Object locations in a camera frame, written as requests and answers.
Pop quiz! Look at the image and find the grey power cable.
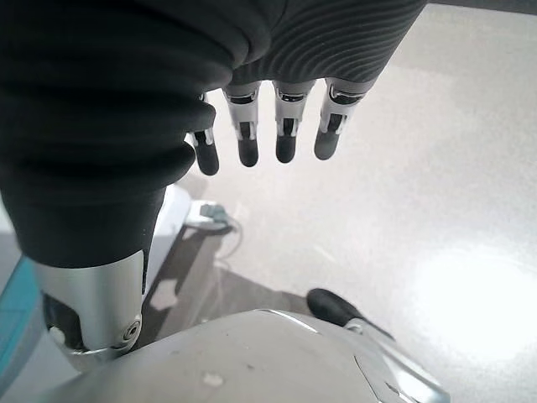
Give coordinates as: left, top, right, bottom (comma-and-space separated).
214, 217, 245, 264

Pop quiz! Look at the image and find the right robot hand black palm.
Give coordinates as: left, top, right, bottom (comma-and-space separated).
0, 0, 427, 367

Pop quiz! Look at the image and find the black robot foot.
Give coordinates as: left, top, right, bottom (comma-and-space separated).
306, 287, 396, 342

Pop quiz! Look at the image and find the white robot body shell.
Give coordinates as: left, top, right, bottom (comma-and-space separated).
36, 309, 452, 403

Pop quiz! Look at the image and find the teal mat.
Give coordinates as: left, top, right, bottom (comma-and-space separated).
0, 251, 45, 381

